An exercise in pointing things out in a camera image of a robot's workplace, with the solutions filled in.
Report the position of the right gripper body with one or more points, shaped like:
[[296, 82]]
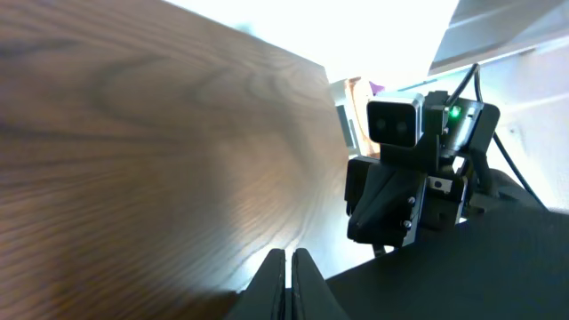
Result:
[[393, 206]]

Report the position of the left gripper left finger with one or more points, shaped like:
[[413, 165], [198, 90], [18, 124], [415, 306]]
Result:
[[264, 298]]

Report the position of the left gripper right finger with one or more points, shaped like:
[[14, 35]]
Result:
[[312, 299]]

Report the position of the black gift box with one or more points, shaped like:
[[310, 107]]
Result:
[[510, 264]]

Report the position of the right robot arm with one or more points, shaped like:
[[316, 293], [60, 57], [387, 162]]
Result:
[[431, 172]]

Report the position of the background furniture beyond table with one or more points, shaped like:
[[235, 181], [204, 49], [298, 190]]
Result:
[[350, 97]]

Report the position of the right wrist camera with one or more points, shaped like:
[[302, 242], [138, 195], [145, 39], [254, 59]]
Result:
[[394, 118]]

